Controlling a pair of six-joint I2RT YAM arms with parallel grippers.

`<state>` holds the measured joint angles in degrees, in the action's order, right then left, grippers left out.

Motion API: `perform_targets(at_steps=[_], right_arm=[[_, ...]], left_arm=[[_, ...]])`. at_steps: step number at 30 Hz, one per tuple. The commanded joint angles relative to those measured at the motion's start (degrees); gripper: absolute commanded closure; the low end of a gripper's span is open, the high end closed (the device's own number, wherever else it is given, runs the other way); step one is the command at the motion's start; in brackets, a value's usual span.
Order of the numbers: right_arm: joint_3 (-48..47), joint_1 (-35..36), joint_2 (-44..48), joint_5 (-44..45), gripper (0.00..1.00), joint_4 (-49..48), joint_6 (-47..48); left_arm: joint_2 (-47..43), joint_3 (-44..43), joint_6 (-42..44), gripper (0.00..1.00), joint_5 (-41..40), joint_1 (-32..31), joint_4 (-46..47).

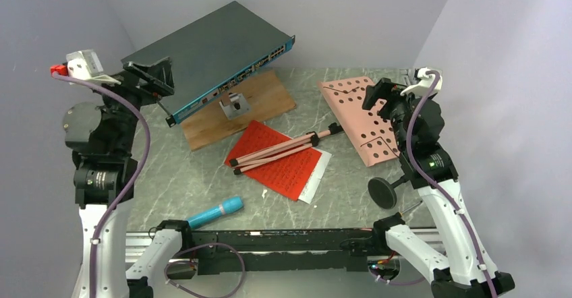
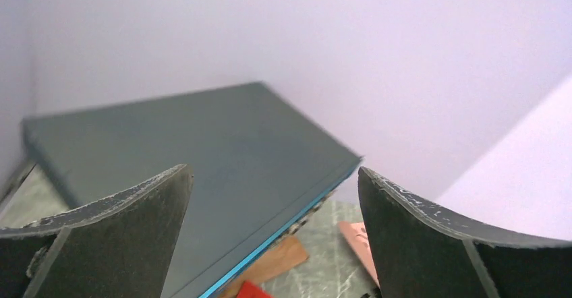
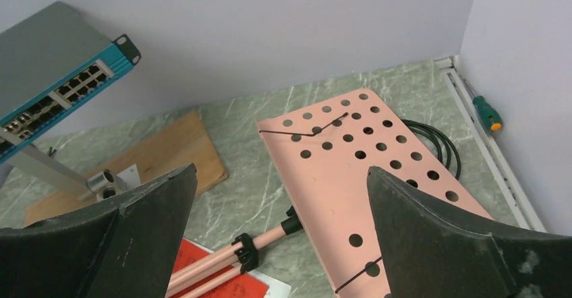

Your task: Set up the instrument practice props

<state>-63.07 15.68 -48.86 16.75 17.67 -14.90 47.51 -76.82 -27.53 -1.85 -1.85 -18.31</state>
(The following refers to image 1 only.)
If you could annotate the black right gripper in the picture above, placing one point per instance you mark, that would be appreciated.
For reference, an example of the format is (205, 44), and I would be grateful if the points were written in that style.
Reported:
(386, 89)

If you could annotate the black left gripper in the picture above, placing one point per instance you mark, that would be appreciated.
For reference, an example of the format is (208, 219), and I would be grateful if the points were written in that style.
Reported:
(159, 75)

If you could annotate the pink music stand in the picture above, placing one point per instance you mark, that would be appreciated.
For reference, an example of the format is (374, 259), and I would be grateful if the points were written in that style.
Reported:
(371, 136)

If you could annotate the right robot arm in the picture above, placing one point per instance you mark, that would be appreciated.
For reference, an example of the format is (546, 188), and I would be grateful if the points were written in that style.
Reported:
(464, 269)

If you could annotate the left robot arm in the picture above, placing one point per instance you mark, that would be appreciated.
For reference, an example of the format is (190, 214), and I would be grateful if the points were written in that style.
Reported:
(100, 138)

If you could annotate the black round disc stand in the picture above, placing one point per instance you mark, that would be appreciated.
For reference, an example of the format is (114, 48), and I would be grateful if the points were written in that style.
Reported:
(383, 192)

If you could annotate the white sheet music paper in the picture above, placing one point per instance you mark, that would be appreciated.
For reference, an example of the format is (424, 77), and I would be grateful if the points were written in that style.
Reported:
(309, 191)

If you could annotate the wooden board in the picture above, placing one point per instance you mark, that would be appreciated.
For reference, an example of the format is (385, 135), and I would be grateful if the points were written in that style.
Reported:
(260, 97)

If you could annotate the blue cylindrical tube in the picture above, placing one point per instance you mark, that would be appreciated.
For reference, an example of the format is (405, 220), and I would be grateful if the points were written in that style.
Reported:
(226, 207)

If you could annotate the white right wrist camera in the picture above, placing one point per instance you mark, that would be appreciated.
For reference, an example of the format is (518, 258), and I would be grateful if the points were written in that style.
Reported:
(418, 81)

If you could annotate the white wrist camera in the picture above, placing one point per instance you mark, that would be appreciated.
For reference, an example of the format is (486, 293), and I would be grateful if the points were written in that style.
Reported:
(84, 65)
(418, 81)

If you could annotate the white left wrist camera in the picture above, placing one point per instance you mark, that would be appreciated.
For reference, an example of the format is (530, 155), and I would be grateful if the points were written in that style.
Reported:
(84, 65)

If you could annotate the dark grey network switch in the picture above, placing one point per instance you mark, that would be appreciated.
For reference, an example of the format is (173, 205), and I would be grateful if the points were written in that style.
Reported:
(212, 55)

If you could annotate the small metal bracket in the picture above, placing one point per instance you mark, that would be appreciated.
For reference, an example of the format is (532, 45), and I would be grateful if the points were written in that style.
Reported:
(234, 105)

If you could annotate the aluminium frame rail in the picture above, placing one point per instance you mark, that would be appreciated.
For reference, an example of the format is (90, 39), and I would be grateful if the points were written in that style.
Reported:
(135, 245)

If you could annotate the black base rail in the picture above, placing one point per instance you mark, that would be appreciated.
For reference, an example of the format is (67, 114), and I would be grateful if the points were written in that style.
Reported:
(215, 252)

